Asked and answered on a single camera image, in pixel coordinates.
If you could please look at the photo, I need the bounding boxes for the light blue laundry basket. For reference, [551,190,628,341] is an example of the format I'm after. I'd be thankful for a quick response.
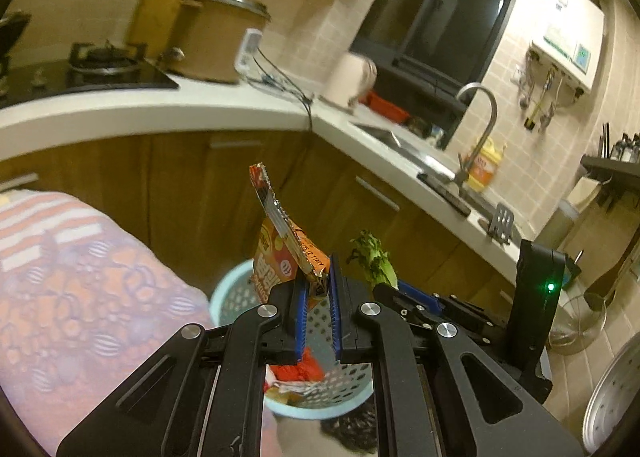
[209,260,373,420]

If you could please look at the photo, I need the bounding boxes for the yellow detergent bottle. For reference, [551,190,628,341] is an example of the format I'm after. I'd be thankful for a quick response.
[466,138,506,193]

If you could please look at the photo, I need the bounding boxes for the orange snack wrapper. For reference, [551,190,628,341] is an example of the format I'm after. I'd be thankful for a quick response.
[248,162,330,303]

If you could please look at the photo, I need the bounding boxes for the chrome kitchen faucet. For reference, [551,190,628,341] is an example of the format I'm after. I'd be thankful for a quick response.
[416,81,500,217]

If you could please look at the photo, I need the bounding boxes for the green vegetable scraps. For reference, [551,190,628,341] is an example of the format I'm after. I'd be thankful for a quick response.
[347,229,398,289]

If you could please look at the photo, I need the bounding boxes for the red plastic bag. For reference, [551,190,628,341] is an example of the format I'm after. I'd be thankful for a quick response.
[270,347,324,382]

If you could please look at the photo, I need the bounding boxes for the red container on sill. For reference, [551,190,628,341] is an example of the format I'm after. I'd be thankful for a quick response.
[360,91,410,125]

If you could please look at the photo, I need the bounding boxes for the patterned orange tablecloth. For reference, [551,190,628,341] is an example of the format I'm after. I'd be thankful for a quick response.
[1,191,214,455]

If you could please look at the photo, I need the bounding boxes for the black wok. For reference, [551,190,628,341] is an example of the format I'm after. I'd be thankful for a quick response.
[0,10,32,58]

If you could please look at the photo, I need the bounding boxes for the metal wire strainer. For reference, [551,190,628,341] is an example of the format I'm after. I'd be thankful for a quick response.
[548,292,608,355]

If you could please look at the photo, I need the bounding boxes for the black gas stove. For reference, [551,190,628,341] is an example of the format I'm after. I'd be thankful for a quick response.
[1,42,179,107]

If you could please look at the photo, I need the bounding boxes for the black power cable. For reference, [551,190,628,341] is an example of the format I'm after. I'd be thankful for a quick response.
[246,48,317,131]

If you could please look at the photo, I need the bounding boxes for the dark kitchen window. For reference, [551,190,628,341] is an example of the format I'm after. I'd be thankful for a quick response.
[349,0,515,145]

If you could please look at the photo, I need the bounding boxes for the white power meter plug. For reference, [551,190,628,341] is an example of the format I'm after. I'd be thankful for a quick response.
[234,28,264,76]

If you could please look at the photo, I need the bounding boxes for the white electric kettle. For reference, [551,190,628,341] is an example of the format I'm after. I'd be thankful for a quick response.
[319,52,378,113]

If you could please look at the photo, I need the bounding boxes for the white water heater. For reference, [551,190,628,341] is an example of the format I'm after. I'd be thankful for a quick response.
[530,0,604,94]

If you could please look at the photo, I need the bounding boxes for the metal steamer tray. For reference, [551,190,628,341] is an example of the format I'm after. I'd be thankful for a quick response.
[582,333,639,455]

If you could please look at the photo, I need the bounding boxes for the brown rice cooker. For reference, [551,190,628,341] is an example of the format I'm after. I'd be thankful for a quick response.
[160,0,270,84]

